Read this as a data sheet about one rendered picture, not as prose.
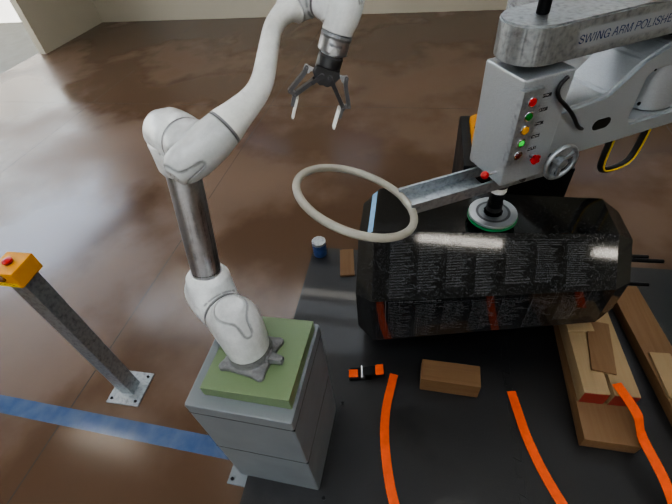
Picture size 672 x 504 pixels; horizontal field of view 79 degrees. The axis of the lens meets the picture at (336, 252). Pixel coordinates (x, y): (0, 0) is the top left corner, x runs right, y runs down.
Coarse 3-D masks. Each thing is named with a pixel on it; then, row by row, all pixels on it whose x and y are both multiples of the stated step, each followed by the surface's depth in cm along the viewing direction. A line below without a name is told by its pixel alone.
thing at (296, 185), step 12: (312, 168) 158; (324, 168) 163; (336, 168) 166; (348, 168) 168; (300, 180) 149; (372, 180) 169; (384, 180) 168; (300, 192) 141; (396, 192) 165; (300, 204) 138; (408, 204) 159; (312, 216) 135; (324, 216) 134; (336, 228) 132; (348, 228) 132; (408, 228) 143; (372, 240) 134; (384, 240) 135; (396, 240) 138
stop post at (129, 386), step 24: (0, 264) 159; (24, 264) 159; (24, 288) 164; (48, 288) 173; (48, 312) 176; (72, 312) 186; (72, 336) 189; (96, 336) 202; (96, 360) 205; (120, 384) 224; (144, 384) 236
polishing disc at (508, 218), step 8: (480, 200) 192; (504, 200) 190; (472, 208) 188; (480, 208) 188; (504, 208) 186; (512, 208) 186; (472, 216) 184; (480, 216) 184; (488, 216) 183; (504, 216) 182; (512, 216) 182; (480, 224) 181; (488, 224) 180; (496, 224) 179; (504, 224) 179; (512, 224) 180
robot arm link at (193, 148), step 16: (176, 128) 101; (192, 128) 99; (208, 128) 98; (224, 128) 100; (176, 144) 99; (192, 144) 98; (208, 144) 98; (224, 144) 100; (176, 160) 98; (192, 160) 98; (208, 160) 100; (176, 176) 99; (192, 176) 101
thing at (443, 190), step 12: (432, 180) 166; (444, 180) 168; (456, 180) 171; (468, 180) 172; (492, 180) 164; (528, 180) 170; (408, 192) 166; (420, 192) 168; (432, 192) 167; (444, 192) 167; (456, 192) 160; (468, 192) 162; (480, 192) 164; (420, 204) 157; (432, 204) 159; (444, 204) 162
